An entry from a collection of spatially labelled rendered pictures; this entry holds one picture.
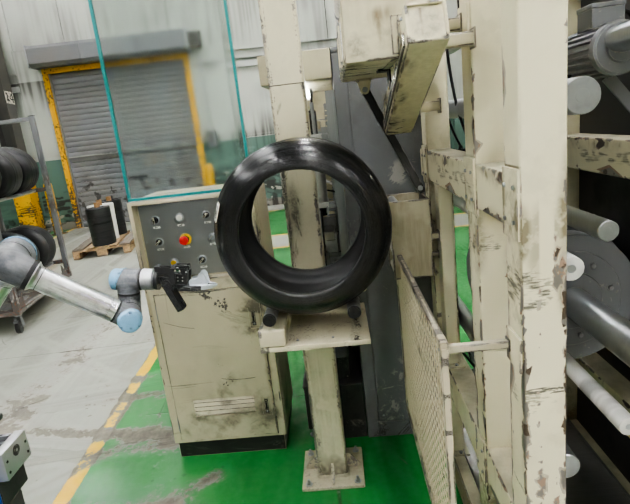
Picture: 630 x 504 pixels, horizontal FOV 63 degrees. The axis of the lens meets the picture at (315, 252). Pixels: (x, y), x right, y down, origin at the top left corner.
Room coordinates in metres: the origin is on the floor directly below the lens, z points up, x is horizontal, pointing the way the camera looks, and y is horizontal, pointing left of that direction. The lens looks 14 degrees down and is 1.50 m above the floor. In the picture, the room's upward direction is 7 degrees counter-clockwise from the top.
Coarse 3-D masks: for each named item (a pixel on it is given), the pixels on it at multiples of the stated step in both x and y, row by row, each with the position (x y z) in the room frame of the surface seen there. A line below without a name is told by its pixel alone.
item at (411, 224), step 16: (416, 192) 2.05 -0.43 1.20; (400, 208) 1.87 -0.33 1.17; (416, 208) 1.86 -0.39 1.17; (400, 224) 1.87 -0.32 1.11; (416, 224) 1.86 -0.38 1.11; (400, 240) 1.87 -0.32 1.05; (416, 240) 1.87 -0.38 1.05; (416, 256) 1.87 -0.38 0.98; (432, 256) 1.86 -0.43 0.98; (400, 272) 1.87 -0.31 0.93; (416, 272) 1.87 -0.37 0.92; (432, 272) 1.86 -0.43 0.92
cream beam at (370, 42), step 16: (352, 0) 1.33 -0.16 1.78; (368, 0) 1.33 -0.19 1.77; (384, 0) 1.32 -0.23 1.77; (400, 0) 1.32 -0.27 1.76; (416, 0) 1.32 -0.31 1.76; (352, 16) 1.33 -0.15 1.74; (368, 16) 1.33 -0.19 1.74; (384, 16) 1.32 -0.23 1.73; (400, 16) 1.32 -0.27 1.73; (336, 32) 1.67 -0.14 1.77; (352, 32) 1.33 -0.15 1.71; (368, 32) 1.33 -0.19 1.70; (384, 32) 1.33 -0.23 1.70; (352, 48) 1.33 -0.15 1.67; (368, 48) 1.33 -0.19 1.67; (384, 48) 1.33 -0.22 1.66; (352, 64) 1.36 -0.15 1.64; (368, 64) 1.41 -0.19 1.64; (384, 64) 1.46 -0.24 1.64; (352, 80) 1.90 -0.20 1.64
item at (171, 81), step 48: (96, 0) 2.26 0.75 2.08; (144, 0) 2.25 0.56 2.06; (192, 0) 2.24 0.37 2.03; (144, 48) 2.25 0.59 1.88; (192, 48) 2.24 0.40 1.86; (144, 96) 2.26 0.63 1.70; (192, 96) 2.24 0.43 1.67; (144, 144) 2.26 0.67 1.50; (192, 144) 2.25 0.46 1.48; (240, 144) 2.23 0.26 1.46; (144, 192) 2.26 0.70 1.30; (192, 192) 2.24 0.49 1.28
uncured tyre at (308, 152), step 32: (256, 160) 1.61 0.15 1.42; (288, 160) 1.58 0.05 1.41; (320, 160) 1.58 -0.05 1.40; (352, 160) 1.60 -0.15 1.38; (224, 192) 1.62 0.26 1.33; (256, 192) 1.87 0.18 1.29; (352, 192) 1.57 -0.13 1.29; (384, 192) 1.63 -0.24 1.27; (224, 224) 1.60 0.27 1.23; (384, 224) 1.58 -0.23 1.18; (224, 256) 1.61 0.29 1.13; (256, 256) 1.86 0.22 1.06; (352, 256) 1.84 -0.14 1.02; (384, 256) 1.60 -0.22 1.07; (256, 288) 1.59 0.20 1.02; (288, 288) 1.83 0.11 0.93; (320, 288) 1.82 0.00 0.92; (352, 288) 1.57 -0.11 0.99
